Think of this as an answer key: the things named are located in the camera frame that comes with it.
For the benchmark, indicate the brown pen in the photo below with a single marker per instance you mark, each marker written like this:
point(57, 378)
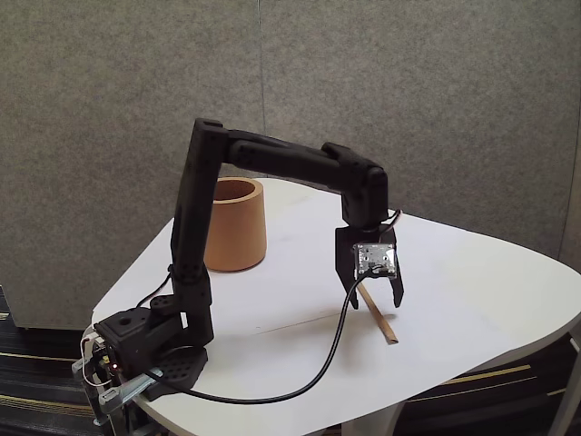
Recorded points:
point(381, 320)

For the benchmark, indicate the brown cork pen holder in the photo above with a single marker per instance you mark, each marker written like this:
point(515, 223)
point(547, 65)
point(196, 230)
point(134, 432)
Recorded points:
point(236, 227)

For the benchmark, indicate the grey felt partition panel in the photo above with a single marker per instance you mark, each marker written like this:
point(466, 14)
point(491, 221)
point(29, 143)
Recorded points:
point(68, 68)
point(454, 113)

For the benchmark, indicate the white table leg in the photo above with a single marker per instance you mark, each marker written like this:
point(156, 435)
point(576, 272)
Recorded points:
point(565, 409)

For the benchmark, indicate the grey metal table clamp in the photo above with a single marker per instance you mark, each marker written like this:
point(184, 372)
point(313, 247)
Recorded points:
point(145, 383)

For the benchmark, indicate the motor controller board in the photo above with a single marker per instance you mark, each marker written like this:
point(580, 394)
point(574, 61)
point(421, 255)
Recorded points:
point(105, 359)

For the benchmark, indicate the bare circuit board camera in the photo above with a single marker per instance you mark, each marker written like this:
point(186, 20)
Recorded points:
point(374, 259)

